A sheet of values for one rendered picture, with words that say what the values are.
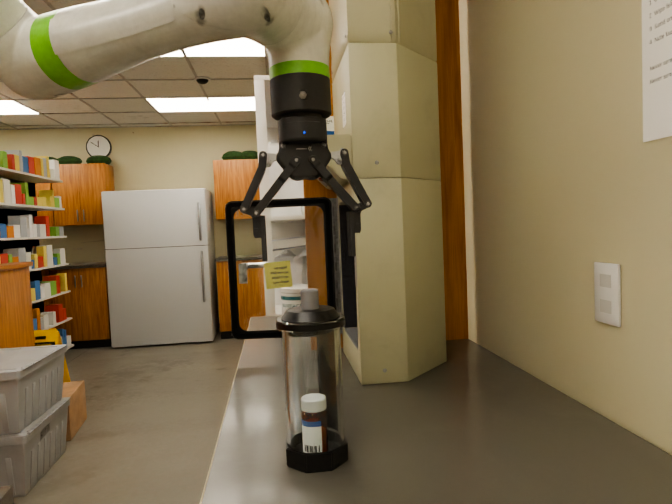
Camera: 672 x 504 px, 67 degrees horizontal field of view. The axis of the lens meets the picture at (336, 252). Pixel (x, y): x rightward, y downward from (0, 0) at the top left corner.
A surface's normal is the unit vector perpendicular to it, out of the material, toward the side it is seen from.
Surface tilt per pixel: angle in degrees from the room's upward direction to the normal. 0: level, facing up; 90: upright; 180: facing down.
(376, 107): 90
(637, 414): 90
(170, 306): 90
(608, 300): 90
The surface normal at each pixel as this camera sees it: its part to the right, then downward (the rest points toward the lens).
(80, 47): -0.25, 0.55
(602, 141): -0.99, 0.05
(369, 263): 0.12, 0.04
